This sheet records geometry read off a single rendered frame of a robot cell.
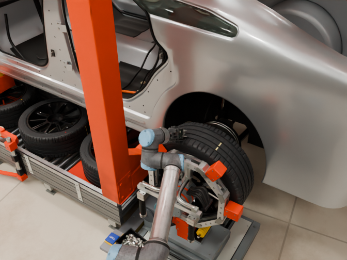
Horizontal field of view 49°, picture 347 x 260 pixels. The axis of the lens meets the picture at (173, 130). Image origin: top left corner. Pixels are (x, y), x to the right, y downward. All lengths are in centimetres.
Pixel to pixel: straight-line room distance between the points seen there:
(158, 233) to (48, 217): 189
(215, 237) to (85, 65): 159
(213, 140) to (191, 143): 13
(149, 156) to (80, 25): 75
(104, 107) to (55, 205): 158
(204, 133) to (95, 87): 69
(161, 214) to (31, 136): 200
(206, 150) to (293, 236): 142
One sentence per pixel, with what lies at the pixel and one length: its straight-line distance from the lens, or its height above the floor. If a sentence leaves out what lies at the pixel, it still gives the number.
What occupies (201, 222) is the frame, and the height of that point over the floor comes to 65.
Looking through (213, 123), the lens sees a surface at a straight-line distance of 264.
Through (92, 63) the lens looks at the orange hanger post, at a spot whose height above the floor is 164.
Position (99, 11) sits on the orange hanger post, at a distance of 197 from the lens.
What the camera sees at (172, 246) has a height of 15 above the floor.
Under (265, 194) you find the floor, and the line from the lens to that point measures 358.
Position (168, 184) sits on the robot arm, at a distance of 189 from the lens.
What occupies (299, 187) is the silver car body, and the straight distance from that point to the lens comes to 253.
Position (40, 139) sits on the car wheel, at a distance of 349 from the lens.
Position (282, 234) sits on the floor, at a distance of 333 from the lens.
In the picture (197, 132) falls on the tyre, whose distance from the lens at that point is 228.
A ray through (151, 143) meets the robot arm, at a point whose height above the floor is 133.
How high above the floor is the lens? 261
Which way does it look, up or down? 39 degrees down
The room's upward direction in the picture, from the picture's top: 1 degrees counter-clockwise
